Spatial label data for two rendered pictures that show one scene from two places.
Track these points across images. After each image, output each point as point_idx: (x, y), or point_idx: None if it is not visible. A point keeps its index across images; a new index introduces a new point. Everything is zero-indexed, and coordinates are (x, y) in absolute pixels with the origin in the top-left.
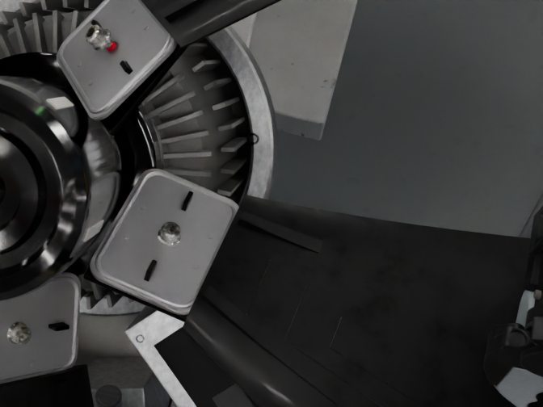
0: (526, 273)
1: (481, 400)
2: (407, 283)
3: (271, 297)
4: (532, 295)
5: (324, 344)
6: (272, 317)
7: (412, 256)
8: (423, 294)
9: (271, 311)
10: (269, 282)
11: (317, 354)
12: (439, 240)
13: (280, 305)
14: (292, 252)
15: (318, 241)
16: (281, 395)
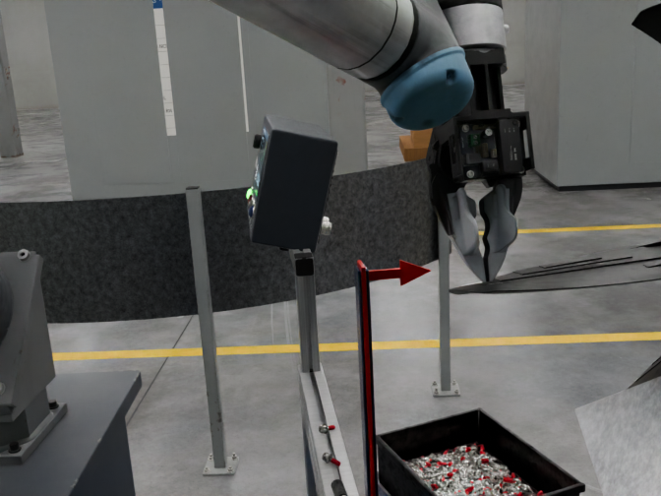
0: (521, 176)
1: (507, 276)
2: (583, 273)
3: (641, 251)
4: (512, 215)
5: (598, 255)
6: (631, 250)
7: (593, 277)
8: (571, 274)
9: (635, 250)
10: (649, 252)
11: (597, 254)
12: (586, 282)
13: (633, 252)
14: (656, 261)
15: (649, 266)
16: (598, 252)
